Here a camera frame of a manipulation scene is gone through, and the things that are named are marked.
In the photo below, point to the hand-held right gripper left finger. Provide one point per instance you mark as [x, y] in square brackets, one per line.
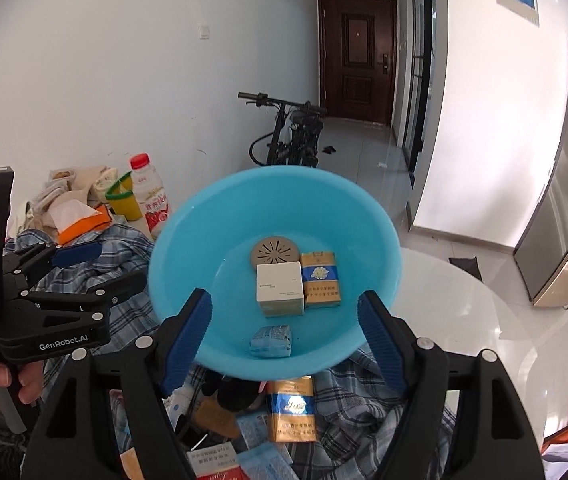
[184, 345]

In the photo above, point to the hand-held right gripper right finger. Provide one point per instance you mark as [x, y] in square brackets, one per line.
[383, 345]

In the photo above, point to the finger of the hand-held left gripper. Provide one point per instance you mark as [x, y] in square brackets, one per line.
[114, 287]
[76, 253]

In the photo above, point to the small blue tissue pack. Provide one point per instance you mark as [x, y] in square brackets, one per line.
[270, 341]
[266, 465]

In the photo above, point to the gold cigarette box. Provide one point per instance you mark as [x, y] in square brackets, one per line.
[291, 410]
[320, 280]

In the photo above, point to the blue plastic basin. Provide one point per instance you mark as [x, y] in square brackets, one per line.
[204, 250]

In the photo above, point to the cream white carton box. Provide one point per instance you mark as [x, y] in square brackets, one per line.
[279, 287]

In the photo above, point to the tan round perforated disc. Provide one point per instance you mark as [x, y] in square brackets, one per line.
[274, 249]

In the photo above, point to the person's left hand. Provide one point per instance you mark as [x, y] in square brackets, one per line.
[31, 382]

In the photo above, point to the orange tissue pack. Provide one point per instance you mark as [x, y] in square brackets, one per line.
[79, 222]

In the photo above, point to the blue plaid cloth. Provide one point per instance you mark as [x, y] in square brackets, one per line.
[124, 255]

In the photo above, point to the black cloth item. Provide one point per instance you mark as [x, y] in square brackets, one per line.
[234, 392]

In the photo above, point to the yellow cup green rim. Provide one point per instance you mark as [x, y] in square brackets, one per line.
[126, 205]

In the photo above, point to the brown leather wallet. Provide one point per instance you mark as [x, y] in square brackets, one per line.
[219, 417]

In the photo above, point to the black phone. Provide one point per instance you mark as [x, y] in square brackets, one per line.
[191, 435]

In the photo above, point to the white milk bottle red cap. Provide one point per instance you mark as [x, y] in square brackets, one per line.
[151, 195]

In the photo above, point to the red white label box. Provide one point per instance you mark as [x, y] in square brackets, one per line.
[216, 462]

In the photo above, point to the black slipper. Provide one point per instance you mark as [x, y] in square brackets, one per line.
[328, 149]

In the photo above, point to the silver gold refrigerator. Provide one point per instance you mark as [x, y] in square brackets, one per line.
[563, 220]

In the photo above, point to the black bicycle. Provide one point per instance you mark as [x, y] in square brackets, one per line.
[289, 130]

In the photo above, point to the black framed glass door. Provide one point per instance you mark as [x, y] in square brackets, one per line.
[418, 70]

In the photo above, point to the dark brown entrance door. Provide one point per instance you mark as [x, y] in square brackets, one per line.
[358, 55]

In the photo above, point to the white light switch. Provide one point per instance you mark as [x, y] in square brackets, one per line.
[205, 32]

